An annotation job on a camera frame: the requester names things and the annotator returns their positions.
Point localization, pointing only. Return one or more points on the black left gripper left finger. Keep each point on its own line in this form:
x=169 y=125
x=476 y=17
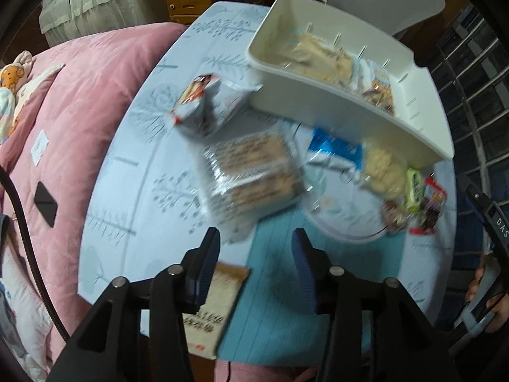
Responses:
x=135 y=331

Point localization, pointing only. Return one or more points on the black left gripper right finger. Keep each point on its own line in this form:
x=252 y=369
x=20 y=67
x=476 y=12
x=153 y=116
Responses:
x=375 y=330

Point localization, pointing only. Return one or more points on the brown soda cracker packet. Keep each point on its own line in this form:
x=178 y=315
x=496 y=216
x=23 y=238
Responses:
x=212 y=310

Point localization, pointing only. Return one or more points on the red clear date snack pack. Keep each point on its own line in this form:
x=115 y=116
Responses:
x=430 y=208

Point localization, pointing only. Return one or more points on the dark brown walnut date snack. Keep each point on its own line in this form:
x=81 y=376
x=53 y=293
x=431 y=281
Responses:
x=394 y=216

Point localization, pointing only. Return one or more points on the person's right hand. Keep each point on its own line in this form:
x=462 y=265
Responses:
x=498 y=304

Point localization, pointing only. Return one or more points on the green foil candy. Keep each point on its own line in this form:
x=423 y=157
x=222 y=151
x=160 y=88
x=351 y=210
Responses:
x=414 y=190

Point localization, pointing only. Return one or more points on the clear wrapped floss cake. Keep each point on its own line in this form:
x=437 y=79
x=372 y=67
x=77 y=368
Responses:
x=383 y=171

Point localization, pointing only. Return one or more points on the metal window grille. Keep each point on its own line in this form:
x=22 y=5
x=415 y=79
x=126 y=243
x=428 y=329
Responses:
x=470 y=70

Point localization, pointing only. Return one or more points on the black phone on blanket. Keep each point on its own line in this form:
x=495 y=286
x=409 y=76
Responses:
x=46 y=204

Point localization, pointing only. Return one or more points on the blue white candy wrapper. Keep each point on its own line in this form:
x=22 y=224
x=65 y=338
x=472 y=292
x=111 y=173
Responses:
x=332 y=152

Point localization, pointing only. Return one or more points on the orange white snack packet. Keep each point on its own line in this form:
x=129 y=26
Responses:
x=376 y=86

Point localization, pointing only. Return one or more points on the clear wrapped sandwich cake pack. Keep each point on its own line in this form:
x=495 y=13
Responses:
x=250 y=177

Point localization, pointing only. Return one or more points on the pink quilted blanket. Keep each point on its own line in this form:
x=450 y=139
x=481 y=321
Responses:
x=80 y=109

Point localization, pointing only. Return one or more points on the white paper tag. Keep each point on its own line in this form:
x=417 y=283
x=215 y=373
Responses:
x=39 y=147

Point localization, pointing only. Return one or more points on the beige cake pack in bin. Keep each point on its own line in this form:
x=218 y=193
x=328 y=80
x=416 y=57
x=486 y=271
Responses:
x=312 y=57

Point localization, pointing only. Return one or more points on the grey red snack bag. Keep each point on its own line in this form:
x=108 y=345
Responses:
x=207 y=104

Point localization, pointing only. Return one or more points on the white plastic storage bin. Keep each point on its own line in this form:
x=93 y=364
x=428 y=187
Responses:
x=419 y=132

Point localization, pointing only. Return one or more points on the cartoon print pillow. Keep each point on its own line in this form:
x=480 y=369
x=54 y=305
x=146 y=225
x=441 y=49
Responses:
x=13 y=77

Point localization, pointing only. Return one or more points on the grey curtain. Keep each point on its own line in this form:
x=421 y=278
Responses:
x=62 y=20

